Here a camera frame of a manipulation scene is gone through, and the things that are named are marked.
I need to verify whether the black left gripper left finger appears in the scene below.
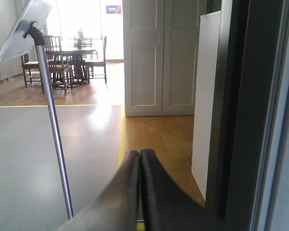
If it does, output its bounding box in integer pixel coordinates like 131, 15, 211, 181
57, 151, 140, 231

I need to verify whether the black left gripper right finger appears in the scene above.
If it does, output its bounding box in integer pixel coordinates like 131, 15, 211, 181
140, 149, 226, 231

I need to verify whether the fridge door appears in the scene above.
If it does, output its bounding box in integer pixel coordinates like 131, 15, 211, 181
206, 0, 289, 231

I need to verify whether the dark wooden chair right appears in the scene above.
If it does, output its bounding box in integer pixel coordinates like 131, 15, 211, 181
85, 36, 107, 84

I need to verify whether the dark wooden chair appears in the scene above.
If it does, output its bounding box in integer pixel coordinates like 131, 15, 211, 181
44, 35, 72, 93
85, 36, 107, 84

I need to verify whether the dark wooden dining table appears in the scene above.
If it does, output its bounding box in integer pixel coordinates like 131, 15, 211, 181
48, 47, 98, 86

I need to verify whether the white panelled wardrobe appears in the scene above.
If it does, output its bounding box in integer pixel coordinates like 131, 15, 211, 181
123, 0, 206, 116

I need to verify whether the silver sign stand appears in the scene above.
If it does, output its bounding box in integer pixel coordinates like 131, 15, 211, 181
0, 0, 74, 219

